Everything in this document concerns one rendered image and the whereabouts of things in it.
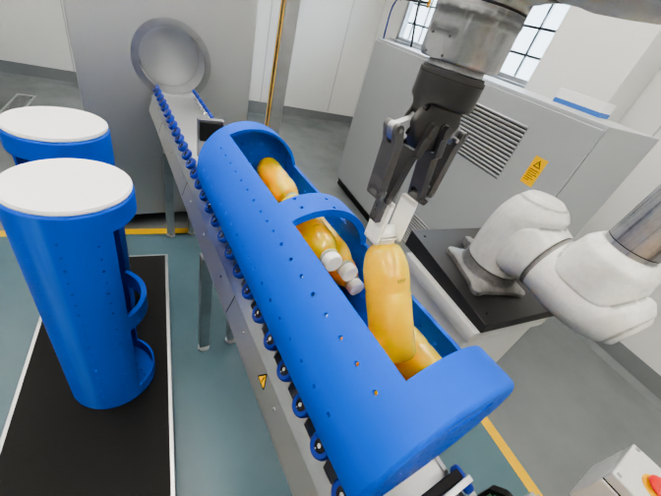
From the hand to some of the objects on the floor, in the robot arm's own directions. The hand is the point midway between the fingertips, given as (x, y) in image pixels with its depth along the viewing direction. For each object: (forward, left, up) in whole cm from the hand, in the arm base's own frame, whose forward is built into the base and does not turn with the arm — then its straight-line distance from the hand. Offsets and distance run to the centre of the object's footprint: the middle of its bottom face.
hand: (390, 219), depth 47 cm
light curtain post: (+6, -114, -142) cm, 182 cm away
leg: (+61, -152, -145) cm, 219 cm away
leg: (+30, -59, -137) cm, 153 cm away
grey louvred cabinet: (-134, -177, -146) cm, 266 cm away
